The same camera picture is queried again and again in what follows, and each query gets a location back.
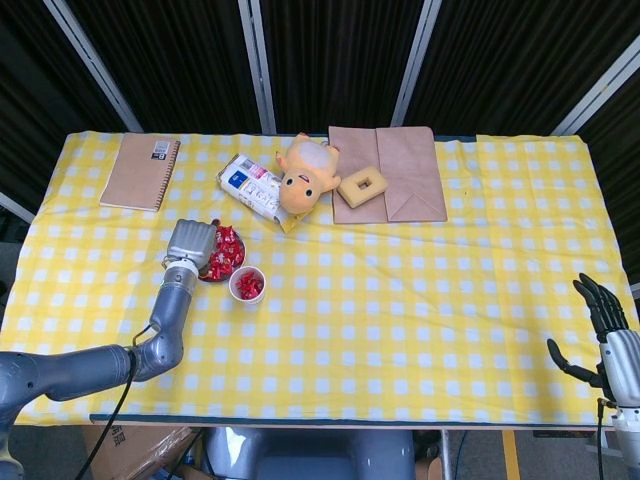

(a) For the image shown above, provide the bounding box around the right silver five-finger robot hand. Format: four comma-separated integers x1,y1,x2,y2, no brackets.
547,273,640,410

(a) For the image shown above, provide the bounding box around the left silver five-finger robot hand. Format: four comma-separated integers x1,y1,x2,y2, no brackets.
164,219,221,275

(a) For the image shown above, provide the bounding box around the round steel plate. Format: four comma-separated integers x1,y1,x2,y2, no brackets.
198,224,248,284

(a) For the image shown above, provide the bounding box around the white paper cup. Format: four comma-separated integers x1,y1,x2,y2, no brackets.
228,265,267,305

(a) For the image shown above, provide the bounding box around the white plastic-wrapped package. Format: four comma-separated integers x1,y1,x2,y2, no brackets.
216,153,296,226

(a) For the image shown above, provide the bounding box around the kraft spiral notebook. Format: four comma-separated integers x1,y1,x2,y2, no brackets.
99,132,182,214

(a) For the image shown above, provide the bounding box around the yellow hang tag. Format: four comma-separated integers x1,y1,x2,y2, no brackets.
277,208,307,234

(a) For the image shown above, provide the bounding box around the orange plush doll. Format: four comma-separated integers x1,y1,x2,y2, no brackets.
273,132,343,215

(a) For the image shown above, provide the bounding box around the yellow floor tape strip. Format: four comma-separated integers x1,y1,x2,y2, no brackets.
502,429,521,480

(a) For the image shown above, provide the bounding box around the yellow sponge with hole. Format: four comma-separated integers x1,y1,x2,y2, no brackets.
335,166,390,209

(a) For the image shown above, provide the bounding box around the brown paper bag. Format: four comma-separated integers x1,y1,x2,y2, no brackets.
327,125,389,225

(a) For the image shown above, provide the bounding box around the black pleated curtain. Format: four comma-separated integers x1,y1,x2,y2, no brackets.
405,0,640,136
0,0,126,201
259,0,425,135
67,0,264,135

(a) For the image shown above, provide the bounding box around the yellow white checkered tablecloth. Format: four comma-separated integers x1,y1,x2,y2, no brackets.
0,130,640,427

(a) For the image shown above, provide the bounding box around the grey metal table leg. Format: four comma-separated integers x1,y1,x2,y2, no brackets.
439,428,454,480

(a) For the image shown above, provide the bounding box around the brown cardboard box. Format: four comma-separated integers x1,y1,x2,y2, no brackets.
82,424,201,480

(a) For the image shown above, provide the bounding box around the brown paper bag triangular fold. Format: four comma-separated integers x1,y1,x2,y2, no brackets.
374,126,449,223

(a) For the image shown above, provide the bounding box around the grey robot torso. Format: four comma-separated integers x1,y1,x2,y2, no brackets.
202,427,417,480

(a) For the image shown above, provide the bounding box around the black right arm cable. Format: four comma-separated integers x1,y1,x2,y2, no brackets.
596,397,619,480

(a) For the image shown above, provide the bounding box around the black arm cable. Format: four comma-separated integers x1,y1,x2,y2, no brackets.
77,323,157,480
596,397,619,480

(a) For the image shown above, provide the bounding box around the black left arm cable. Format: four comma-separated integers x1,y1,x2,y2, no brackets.
77,323,157,480

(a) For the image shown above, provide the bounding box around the white partition frame post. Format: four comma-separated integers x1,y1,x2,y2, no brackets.
0,192,36,225
42,0,145,134
389,0,444,129
237,0,278,135
552,47,640,136

